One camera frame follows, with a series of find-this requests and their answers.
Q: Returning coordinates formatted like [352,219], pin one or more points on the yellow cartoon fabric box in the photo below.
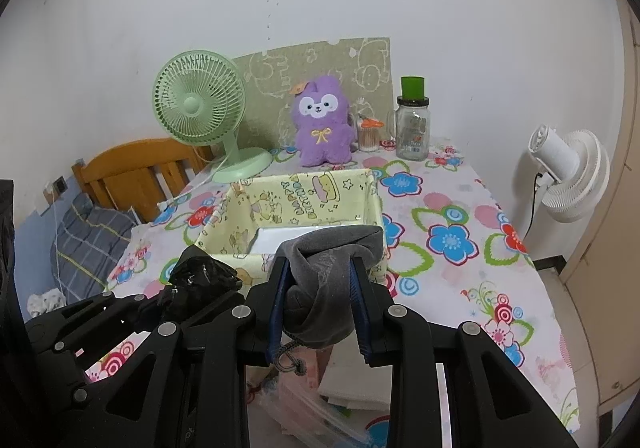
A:
[255,214]

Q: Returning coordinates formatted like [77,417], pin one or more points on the beige wooden door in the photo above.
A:
[602,275]

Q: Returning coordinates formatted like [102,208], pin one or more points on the wall power socket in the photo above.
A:
[59,185]

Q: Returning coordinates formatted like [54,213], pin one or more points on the toothpick jar orange lid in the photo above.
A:
[369,133]

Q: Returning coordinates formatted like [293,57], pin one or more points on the white floor fan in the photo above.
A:
[575,171]

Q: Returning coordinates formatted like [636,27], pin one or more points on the black plastic bag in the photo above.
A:
[197,280]

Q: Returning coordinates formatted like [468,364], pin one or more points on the pink sachet packet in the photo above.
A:
[304,366]

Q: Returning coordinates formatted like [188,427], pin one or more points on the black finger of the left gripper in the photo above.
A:
[140,372]

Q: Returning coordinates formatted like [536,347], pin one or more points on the glass jar green lid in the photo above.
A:
[412,119]

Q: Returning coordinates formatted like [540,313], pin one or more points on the purple plush toy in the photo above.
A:
[320,113]

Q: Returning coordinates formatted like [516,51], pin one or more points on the green cartoon wall mat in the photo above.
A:
[273,79]

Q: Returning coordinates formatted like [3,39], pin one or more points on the grey plaid pillow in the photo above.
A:
[88,243]

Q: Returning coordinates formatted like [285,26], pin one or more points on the green desk fan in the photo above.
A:
[199,98]

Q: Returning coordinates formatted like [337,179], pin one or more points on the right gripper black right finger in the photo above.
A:
[394,335]

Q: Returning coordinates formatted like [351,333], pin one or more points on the white crumpled cloth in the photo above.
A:
[40,304]

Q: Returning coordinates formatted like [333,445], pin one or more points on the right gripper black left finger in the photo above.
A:
[247,333]

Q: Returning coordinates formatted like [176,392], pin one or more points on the grey drawstring pouch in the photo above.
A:
[317,303]

